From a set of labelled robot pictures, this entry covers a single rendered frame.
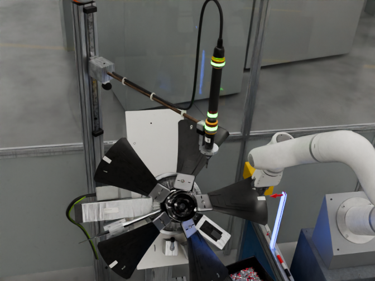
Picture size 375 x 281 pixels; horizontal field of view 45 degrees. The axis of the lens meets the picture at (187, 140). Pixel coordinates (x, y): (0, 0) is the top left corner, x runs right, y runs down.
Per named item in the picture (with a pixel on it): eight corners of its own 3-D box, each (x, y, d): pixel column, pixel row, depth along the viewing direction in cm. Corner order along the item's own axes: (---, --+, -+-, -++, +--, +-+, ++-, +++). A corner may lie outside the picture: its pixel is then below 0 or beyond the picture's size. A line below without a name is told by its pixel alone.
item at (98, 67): (87, 76, 200) (86, 58, 195) (100, 71, 204) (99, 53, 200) (102, 84, 194) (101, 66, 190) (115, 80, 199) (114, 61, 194)
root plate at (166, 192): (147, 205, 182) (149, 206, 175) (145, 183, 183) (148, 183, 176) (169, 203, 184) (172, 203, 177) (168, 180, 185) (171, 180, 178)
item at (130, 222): (162, 212, 188) (79, 246, 181) (160, 207, 188) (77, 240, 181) (163, 213, 186) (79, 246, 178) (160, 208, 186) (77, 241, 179)
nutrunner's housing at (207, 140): (200, 155, 170) (211, 38, 144) (207, 150, 172) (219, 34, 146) (208, 159, 168) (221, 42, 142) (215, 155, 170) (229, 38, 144)
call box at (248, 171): (241, 178, 232) (244, 161, 226) (260, 176, 234) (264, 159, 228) (251, 199, 219) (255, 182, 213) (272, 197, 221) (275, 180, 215)
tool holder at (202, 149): (191, 147, 169) (192, 125, 164) (203, 140, 174) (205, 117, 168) (209, 158, 164) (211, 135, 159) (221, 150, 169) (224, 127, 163)
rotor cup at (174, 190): (160, 224, 185) (166, 227, 172) (158, 188, 186) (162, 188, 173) (196, 220, 188) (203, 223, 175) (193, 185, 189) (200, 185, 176)
